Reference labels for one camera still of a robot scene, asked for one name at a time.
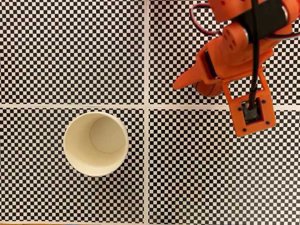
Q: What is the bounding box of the small orange basketball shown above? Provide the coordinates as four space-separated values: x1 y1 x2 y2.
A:
194 79 225 98

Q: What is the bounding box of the red black servo wire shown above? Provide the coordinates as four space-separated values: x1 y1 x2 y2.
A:
189 2 223 36

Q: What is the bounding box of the black camera cable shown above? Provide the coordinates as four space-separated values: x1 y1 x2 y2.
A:
247 0 261 112

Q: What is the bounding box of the white paper cup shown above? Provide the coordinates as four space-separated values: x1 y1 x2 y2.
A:
63 111 129 178

